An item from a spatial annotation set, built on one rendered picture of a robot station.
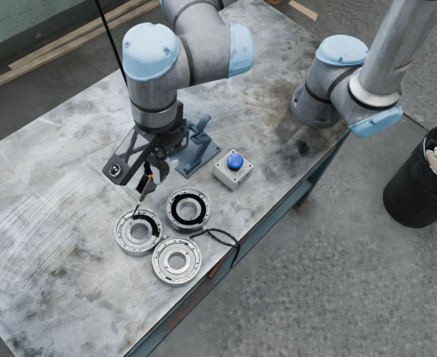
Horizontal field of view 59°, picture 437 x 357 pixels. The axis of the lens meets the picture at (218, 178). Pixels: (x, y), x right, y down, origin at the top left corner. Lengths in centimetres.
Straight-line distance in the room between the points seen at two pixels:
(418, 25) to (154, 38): 46
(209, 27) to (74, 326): 62
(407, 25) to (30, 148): 87
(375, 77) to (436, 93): 187
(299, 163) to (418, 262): 112
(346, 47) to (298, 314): 112
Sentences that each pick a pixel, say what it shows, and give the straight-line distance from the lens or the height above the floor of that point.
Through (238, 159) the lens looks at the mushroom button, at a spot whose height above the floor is 87.
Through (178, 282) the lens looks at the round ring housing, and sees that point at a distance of 83.
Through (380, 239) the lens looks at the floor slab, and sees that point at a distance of 200.
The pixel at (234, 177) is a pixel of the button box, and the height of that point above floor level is 85.
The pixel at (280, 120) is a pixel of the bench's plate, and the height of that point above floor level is 80.
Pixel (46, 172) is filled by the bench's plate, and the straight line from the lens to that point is 103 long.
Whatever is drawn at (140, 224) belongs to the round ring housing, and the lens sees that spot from 90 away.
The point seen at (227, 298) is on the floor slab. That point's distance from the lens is 170.
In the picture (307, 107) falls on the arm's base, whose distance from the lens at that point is 110.
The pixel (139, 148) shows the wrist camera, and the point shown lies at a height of 109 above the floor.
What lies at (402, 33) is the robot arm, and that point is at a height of 121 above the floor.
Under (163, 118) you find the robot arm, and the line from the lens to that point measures 62.
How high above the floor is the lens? 165
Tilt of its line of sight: 60 degrees down
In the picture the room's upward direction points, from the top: 11 degrees clockwise
